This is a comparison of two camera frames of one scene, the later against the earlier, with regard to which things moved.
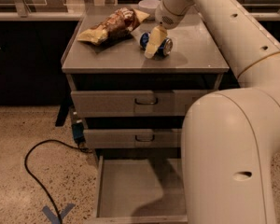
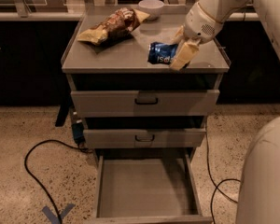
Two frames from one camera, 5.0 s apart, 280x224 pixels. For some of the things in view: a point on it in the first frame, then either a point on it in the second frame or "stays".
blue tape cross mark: x=52 y=217 stays
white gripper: x=163 y=16 -> x=200 y=25
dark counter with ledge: x=27 y=49 stays
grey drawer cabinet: x=133 y=110 stays
